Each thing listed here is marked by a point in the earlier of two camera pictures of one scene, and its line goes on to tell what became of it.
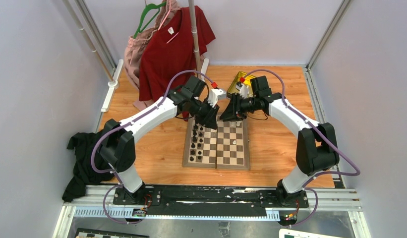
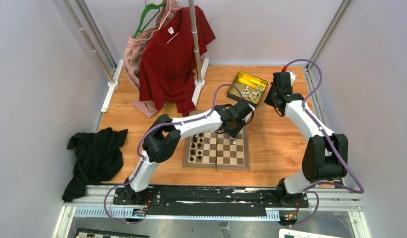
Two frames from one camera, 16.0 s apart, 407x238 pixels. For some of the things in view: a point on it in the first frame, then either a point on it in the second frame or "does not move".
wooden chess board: [225, 148] does not move
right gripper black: [234, 111] → [268, 100]
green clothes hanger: [151, 6] does not move
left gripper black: [209, 119] → [234, 133]
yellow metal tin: [241, 78] does not move
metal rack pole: [195, 35] does not move
